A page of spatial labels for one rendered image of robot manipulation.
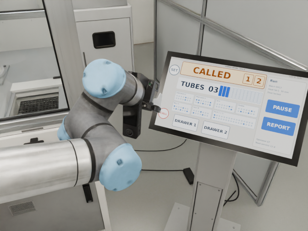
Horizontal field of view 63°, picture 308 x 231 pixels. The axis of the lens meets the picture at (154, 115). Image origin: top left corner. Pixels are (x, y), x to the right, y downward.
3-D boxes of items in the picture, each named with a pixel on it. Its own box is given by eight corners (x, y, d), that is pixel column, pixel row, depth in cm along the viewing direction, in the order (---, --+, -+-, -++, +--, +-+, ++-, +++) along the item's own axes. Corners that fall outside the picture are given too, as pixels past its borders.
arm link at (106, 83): (70, 84, 49) (94, 47, 48) (98, 94, 59) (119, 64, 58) (98, 107, 46) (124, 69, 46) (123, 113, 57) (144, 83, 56)
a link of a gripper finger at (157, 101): (170, 96, 80) (158, 90, 72) (166, 115, 80) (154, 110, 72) (162, 95, 82) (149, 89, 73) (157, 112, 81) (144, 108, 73)
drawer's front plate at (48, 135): (75, 147, 108) (71, 127, 102) (2, 162, 101) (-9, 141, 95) (75, 145, 110) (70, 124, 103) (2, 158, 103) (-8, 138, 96)
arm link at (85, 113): (65, 158, 46) (99, 109, 45) (48, 127, 54) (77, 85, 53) (98, 167, 52) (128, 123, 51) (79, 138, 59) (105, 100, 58)
